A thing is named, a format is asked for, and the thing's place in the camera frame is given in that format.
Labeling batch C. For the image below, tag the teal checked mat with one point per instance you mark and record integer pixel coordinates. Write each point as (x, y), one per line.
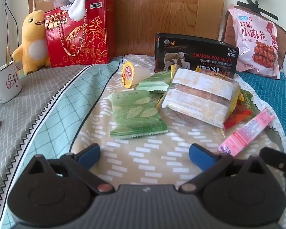
(276, 95)

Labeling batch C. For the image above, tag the small green leaf packet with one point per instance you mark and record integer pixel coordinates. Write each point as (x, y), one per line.
(155, 83)

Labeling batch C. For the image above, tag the red snack packet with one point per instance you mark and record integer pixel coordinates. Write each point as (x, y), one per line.
(238, 116)

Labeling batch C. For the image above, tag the pink snack bag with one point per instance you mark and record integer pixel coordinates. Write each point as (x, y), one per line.
(252, 43)

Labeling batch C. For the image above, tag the red gift bag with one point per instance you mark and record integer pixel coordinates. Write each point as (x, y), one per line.
(85, 40)

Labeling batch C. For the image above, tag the patterned bedsheet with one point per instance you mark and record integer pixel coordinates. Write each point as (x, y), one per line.
(62, 114)

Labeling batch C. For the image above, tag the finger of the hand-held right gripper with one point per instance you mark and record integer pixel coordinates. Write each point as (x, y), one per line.
(276, 158)

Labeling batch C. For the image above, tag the black box with sheep picture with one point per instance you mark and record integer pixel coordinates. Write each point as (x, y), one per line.
(205, 54)

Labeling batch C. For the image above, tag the yellow snack packet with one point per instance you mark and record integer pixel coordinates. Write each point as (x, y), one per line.
(175, 70)
(236, 100)

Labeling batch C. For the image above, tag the jelly cup with yellow lid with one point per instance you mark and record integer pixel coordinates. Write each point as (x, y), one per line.
(128, 75)

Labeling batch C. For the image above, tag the white enamel mug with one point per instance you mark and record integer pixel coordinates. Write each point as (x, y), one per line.
(7, 83)

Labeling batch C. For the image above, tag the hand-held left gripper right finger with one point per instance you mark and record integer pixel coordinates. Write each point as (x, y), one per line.
(200, 156)

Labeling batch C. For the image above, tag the wooden stick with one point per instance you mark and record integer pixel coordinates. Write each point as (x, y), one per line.
(7, 54)

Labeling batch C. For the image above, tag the yellow plush duck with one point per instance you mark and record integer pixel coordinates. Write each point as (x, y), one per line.
(34, 47)

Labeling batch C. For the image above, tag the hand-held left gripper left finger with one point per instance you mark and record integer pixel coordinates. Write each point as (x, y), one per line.
(89, 153)

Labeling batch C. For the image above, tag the yellow-green snack packet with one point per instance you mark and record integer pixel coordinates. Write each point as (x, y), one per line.
(250, 101)

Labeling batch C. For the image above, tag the black tape cross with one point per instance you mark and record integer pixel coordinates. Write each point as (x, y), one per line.
(264, 10)

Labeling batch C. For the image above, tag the brown cushion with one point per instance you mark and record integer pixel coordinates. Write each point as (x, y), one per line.
(282, 38)

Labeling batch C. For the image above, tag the wooden board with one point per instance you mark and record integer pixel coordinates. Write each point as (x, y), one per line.
(157, 9)

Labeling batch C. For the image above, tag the large green leaf packet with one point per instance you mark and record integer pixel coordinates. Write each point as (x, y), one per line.
(135, 114)

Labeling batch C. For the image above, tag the pink stick package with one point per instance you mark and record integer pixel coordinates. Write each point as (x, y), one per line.
(247, 131)

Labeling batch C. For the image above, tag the clear cake pack white label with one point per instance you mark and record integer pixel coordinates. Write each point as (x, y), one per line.
(200, 95)

